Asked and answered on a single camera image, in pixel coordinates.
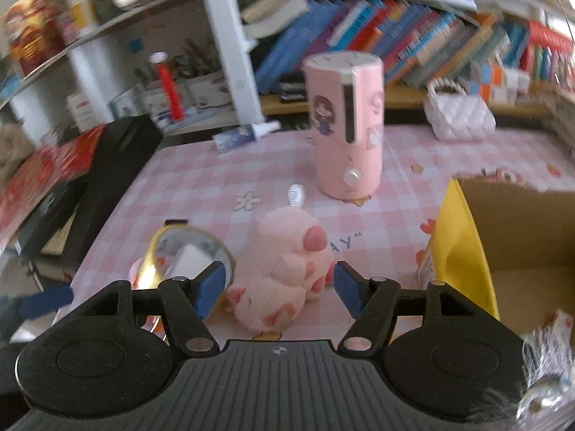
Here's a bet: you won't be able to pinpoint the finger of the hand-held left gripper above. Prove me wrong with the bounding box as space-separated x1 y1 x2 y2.
18 285 75 320

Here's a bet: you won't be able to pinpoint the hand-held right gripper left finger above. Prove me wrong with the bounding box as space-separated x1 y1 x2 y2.
54 260 226 354

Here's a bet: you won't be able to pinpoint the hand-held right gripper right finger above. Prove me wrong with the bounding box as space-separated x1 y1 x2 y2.
333 260 517 354

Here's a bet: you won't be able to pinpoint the pink plush pig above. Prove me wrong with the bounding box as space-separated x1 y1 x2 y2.
226 183 336 335

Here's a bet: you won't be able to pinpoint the yellow cardboard box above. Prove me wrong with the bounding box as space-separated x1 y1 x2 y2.
415 179 575 342

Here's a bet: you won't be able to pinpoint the gold tape roll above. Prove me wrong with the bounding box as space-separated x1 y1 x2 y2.
133 219 235 339

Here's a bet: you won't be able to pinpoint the small pink toy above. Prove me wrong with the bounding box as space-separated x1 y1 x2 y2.
128 258 147 289

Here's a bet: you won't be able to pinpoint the flat black box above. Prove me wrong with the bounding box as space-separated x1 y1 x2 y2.
13 179 91 258

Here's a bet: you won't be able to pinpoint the pink checkered tablecloth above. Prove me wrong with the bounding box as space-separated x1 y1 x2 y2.
67 123 575 343

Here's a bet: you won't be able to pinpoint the red printed packets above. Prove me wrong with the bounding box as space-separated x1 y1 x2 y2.
0 125 107 252

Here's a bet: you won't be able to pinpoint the large black case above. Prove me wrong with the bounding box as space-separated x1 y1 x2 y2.
67 114 165 271

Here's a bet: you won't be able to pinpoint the small spray bottle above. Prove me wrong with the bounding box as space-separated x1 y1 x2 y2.
212 120 283 154

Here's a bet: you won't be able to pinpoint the pink humidifier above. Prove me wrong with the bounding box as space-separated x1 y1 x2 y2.
302 51 386 201

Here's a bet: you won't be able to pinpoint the white card box red label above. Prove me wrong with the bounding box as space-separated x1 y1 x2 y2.
67 92 102 132

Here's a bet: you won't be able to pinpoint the red tassel ornament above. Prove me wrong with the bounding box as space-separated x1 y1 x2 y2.
149 51 186 123

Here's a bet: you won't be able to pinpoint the desk pen holder with pens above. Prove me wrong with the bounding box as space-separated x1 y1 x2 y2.
134 40 226 109

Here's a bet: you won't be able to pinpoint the white quilted handbag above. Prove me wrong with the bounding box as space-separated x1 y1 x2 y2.
424 77 497 141

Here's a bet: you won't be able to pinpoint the white bookshelf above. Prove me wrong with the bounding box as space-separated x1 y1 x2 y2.
0 0 575 136

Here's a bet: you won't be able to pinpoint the row of colourful books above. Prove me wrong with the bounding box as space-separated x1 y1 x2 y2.
254 0 575 91

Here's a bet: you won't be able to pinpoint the orange and blue small boxes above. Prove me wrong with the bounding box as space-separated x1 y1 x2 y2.
471 60 532 105

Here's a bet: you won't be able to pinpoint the red figure poster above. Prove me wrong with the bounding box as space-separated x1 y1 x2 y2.
4 0 69 78

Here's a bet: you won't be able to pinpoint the white jar yellow label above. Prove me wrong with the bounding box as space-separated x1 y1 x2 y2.
67 0 98 37

